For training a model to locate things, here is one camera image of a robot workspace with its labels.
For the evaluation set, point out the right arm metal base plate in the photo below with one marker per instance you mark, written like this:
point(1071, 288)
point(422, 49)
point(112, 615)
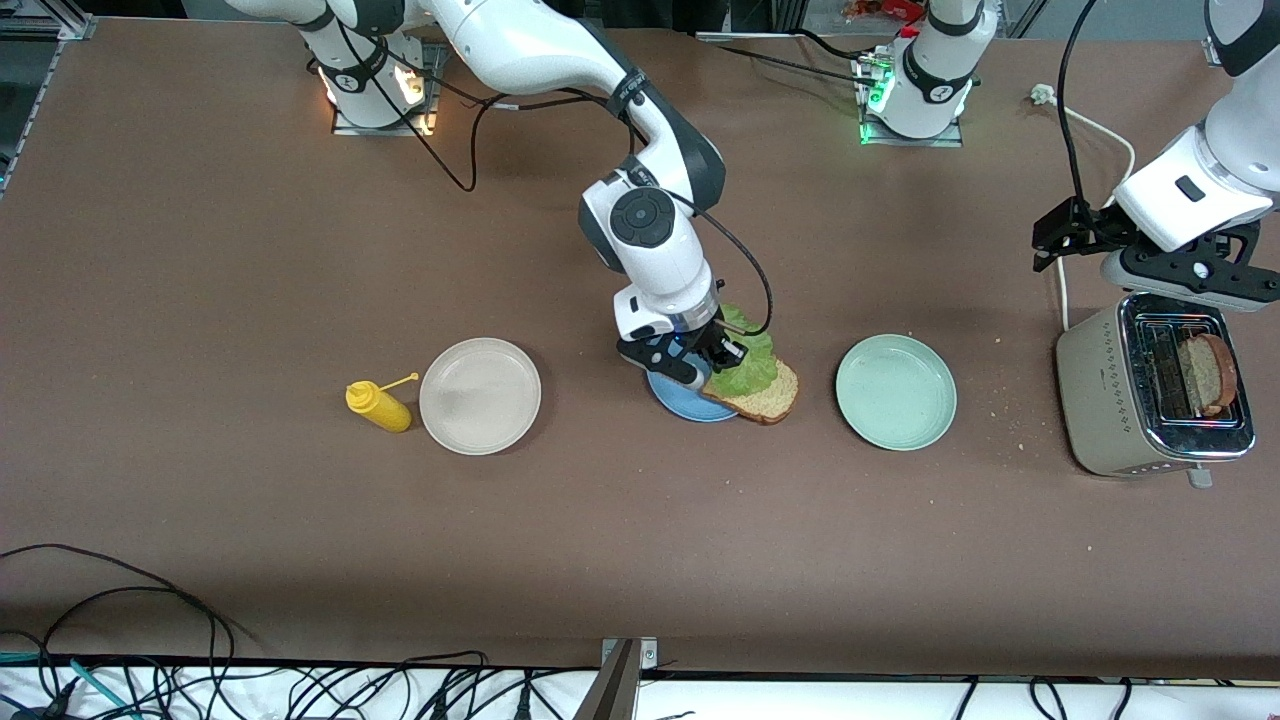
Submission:
point(385, 131)

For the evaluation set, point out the aluminium frame profile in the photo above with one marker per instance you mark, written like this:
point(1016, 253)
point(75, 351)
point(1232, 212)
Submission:
point(40, 25)
point(1212, 52)
point(1022, 18)

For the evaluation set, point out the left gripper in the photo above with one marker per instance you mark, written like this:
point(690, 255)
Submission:
point(1083, 226)

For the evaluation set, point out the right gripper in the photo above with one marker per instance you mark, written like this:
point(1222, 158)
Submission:
point(709, 341)

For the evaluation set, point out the grey metal table bracket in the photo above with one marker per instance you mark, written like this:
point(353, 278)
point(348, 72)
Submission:
point(615, 690)

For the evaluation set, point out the pale green plate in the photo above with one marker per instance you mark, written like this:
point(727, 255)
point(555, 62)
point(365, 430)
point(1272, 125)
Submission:
point(896, 392)

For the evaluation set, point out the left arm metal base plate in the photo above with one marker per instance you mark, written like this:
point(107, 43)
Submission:
point(910, 142)

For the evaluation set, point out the beige plate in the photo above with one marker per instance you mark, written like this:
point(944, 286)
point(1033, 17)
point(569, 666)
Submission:
point(480, 396)

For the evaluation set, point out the beige chrome toaster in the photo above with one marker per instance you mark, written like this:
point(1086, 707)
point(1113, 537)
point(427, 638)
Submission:
point(1100, 400)

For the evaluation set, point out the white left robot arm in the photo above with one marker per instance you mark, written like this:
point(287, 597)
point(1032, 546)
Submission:
point(935, 75)

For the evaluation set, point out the yellow mustard squeeze bottle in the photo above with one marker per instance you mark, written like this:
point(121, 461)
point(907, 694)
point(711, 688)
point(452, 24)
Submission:
point(385, 408)

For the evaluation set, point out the blue plate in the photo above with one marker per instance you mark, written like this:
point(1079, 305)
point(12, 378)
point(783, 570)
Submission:
point(675, 402)

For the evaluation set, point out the brown bread slice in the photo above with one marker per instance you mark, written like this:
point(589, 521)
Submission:
point(765, 402)
point(1205, 375)

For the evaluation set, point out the red packet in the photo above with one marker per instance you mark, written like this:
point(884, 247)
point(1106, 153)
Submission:
point(885, 8)

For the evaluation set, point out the green lettuce leaf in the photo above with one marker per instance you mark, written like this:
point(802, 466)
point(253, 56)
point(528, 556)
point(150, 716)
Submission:
point(750, 370)

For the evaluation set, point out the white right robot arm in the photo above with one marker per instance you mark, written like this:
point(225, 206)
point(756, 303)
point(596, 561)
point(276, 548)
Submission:
point(530, 45)

